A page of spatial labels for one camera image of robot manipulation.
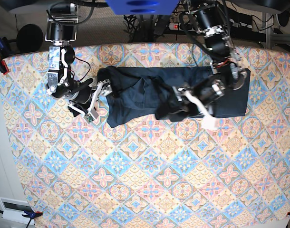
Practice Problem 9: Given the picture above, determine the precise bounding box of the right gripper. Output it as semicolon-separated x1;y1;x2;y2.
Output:
68;78;112;124

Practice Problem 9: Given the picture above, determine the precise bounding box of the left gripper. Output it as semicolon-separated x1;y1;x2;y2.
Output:
155;76;225;130

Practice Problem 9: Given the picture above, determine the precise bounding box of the dark navy t-shirt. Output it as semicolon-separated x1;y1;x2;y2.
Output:
97;66;251;128

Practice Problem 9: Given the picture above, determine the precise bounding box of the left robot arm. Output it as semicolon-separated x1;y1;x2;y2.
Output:
155;0;247;131

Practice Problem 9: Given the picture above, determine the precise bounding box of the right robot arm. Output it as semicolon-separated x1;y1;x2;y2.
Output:
45;0;112;123

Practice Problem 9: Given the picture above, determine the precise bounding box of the black round stool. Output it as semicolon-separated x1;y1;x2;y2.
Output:
16;24;43;53

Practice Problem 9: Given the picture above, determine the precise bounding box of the white power strip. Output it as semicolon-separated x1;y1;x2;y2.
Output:
168;22;196;32

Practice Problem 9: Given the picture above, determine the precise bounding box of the blue clamp upper left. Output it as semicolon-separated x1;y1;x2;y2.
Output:
0;37;11;75

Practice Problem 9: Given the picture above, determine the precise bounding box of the blue clamp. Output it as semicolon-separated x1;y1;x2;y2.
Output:
0;37;11;75
0;208;43;228

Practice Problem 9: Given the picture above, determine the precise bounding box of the blue clamp lower left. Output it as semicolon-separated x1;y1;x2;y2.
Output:
0;208;43;228

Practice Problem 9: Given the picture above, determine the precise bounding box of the black round base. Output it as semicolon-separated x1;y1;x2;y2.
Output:
276;11;290;27

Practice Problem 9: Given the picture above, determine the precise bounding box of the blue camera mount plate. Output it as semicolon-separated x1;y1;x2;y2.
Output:
106;0;179;15

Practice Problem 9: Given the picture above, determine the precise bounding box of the white wall outlet box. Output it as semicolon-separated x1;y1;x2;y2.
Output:
0;197;32;225

